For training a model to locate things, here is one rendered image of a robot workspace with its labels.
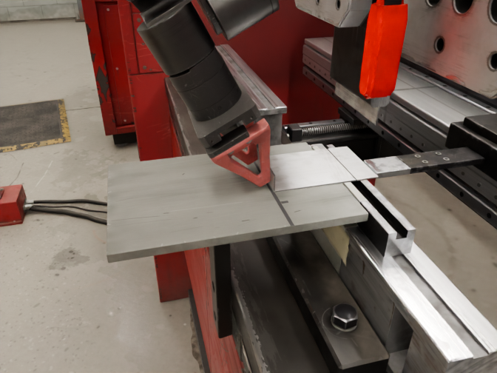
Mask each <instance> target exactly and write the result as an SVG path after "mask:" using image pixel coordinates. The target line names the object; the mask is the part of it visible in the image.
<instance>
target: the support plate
mask: <svg viewBox="0 0 497 373"><path fill-rule="evenodd" d="M305 151H312V148H310V147H309V145H308V144H307V143H306V142H303V143H297V144H285V145H278V146H271V147H270V155H280V154H287V153H293V152H305ZM275 194H276V195H277V197H278V198H279V200H280V201H288V203H284V204H282V205H283V207H284V209H285V210H286V212H287V213H288V216H289V217H290V219H291V220H292V222H293V224H294V226H290V224H289V222H288V221H287V219H286V217H285V216H284V214H283V212H282V210H281V208H280V207H279V205H278V204H277V202H276V200H275V199H274V196H273V195H272V194H271V191H270V190H269V188H268V187H267V185H266V184H265V185H263V186H258V185H256V184H253V183H252V182H250V181H248V180H247V179H245V178H243V177H242V176H240V175H238V174H236V173H234V172H231V171H229V170H227V169H225V168H223V167H221V166H218V165H216V164H215V163H213V162H212V160H211V159H210V157H209V156H208V155H207V154H202V155H189V156H183V157H176V158H164V159H157V160H151V161H138V162H132V163H125V164H113V165H108V190H107V230H106V257H107V261H108V263H113V262H118V261H126V260H132V259H136V258H145V257H149V256H154V255H163V254H168V253H173V252H181V251H186V250H190V249H199V248H204V247H209V246H217V245H222V244H228V243H236V242H241V241H249V240H254V239H259V238H267V237H272V236H277V235H285V234H291V233H295V232H304V231H308V230H313V229H322V228H327V227H332V226H340V225H345V224H354V223H359V222H363V221H367V220H368V212H367V211H366V210H365V209H364V208H363V207H362V205H361V204H360V203H359V202H358V201H357V199H355V197H354V196H352V194H351V193H350V192H349V191H348V190H347V189H346V187H345V186H344V185H343V184H342V183H341V184H330V185H325V186H315V187H309V188H304V189H294V190H288V191H282V192H275Z"/></svg>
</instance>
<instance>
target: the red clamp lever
mask: <svg viewBox="0 0 497 373"><path fill-rule="evenodd" d="M407 22H408V4H405V3H404V0H376V3H373V4H371V9H370V12H369V15H368V22H367V28H366V34H365V46H364V52H363V58H362V69H361V76H360V83H359V91H360V93H361V94H362V95H364V97H365V98H366V99H368V98H382V97H387V96H389V95H391V93H392V92H393V91H394V90H395V86H396V79H397V75H398V70H399V62H400V58H401V54H402V47H403V42H404V38H405V31H406V26H407Z"/></svg>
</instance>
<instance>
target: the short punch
mask: <svg viewBox="0 0 497 373"><path fill-rule="evenodd" d="M365 34H366V29H365V28H363V27H360V26H358V27H336V26H334V40H333V48H332V56H331V71H330V77H331V78H332V79H333V80H335V81H336V89H335V94H336V95H337V96H339V97H340V98H341V99H342V100H343V101H345V102H346V103H347V104H349V105H350V106H351V107H353V108H354V109H355V110H356V111H358V112H359V113H360V114H362V115H363V116H365V117H366V118H367V119H368V120H369V121H371V122H372V123H373V124H375V125H377V123H378V118H379V110H380V107H386V106H387V105H388V104H389V99H390V96H387V97H382V98H368V99H366V98H365V97H364V95H362V94H361V93H360V91H359V83H360V76H361V69H362V58H363V52H364V46H365Z"/></svg>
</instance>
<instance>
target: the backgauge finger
mask: <svg viewBox="0 0 497 373"><path fill-rule="evenodd" d="M445 147H447V148H448V149H444V150H437V151H431V152H421V153H414V154H408V155H398V156H391V157H385V158H375V159H368V160H364V163H365V164H366V165H367V166H368V167H369V168H370V169H371V170H372V171H373V172H374V173H375V174H376V175H378V176H379V177H378V178H386V177H392V176H397V175H407V174H413V173H419V172H429V171H434V170H440V169H450V168H456V167H465V166H471V165H473V166H474V167H476V168H477V169H479V170H481V171H482V172H483V173H485V174H486V175H488V176H489V177H491V178H492V179H493V180H495V181H497V113H494V114H487V115H474V116H468V117H465V118H464V121H457V122H452V123H450V127H449V130H448V134H447V139H446V142H445Z"/></svg>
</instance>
